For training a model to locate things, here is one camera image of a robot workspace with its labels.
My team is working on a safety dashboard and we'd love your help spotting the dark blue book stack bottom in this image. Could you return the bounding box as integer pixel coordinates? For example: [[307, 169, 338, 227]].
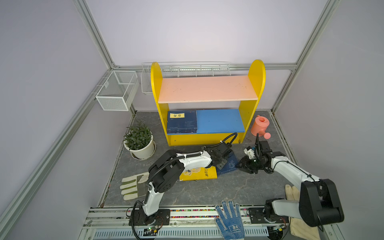
[[216, 152, 239, 177]]

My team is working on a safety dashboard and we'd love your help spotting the dark blue book yellow label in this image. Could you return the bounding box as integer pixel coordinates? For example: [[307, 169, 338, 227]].
[[167, 110, 198, 134]]

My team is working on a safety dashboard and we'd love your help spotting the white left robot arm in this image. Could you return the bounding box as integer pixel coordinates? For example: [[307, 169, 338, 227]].
[[141, 141, 232, 216]]

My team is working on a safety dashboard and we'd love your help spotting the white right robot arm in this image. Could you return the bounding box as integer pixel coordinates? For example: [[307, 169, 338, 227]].
[[236, 140, 345, 227]]

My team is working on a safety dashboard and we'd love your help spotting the yellow cartoon cover book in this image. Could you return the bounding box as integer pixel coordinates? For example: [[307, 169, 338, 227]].
[[179, 166, 218, 182]]

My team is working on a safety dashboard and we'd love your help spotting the blue lower shelf board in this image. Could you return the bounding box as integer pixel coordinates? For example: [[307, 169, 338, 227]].
[[169, 109, 245, 135]]

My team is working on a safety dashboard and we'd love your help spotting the blue dotted knit glove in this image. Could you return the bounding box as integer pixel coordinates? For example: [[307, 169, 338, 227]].
[[215, 200, 245, 240]]

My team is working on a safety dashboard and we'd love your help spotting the pink upper shelf board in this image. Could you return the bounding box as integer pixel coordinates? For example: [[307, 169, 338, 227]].
[[153, 76, 265, 104]]

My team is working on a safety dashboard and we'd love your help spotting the white plastic plant pot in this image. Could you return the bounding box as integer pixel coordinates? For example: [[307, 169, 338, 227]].
[[124, 134, 154, 160]]

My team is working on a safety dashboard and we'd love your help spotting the cream leather glove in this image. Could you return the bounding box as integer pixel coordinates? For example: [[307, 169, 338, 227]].
[[284, 184, 321, 240]]

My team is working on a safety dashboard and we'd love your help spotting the green potted plant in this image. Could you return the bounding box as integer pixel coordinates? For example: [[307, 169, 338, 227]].
[[124, 123, 153, 151]]

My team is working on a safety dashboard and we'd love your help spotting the beige grey work glove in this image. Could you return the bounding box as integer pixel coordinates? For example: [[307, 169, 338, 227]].
[[120, 172, 150, 201]]

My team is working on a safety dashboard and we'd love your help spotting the white mesh basket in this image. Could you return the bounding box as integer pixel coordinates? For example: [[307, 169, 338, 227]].
[[96, 71, 140, 112]]

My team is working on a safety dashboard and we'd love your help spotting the yellow bookshelf frame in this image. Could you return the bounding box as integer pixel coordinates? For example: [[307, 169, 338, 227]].
[[151, 60, 266, 146]]

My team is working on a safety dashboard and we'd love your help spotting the white wire basket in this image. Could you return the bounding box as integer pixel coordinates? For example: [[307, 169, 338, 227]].
[[141, 62, 231, 95]]

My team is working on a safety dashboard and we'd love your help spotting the aluminium frame post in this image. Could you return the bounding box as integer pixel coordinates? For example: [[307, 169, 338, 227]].
[[73, 0, 115, 69]]

